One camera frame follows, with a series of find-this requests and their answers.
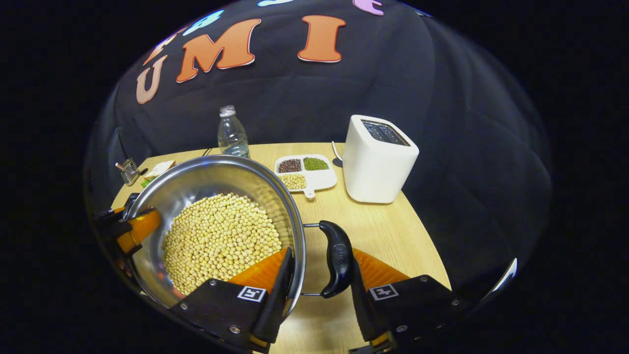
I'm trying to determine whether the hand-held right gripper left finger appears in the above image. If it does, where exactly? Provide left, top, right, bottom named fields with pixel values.
left=169, top=247, right=296, bottom=354

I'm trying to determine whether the large soybeans heap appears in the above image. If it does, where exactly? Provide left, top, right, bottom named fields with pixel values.
left=161, top=193, right=283, bottom=296

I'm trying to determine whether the steel pot with black handles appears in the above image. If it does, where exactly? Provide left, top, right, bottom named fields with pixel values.
left=120, top=155, right=354, bottom=320

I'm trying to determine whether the white toaster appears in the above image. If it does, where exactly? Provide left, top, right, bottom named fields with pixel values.
left=343, top=115, right=420, bottom=204

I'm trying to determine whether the sandwich with lettuce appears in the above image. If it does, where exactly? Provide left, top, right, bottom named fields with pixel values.
left=143, top=160, right=176, bottom=187

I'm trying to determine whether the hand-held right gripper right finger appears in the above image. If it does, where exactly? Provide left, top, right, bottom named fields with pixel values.
left=348, top=247, right=470, bottom=354

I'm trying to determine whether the clear plastic water bottle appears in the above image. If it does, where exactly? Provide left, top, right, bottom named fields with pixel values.
left=218, top=105, right=250, bottom=159

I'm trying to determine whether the white divided dish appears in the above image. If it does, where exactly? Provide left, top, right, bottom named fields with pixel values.
left=274, top=154, right=338, bottom=199

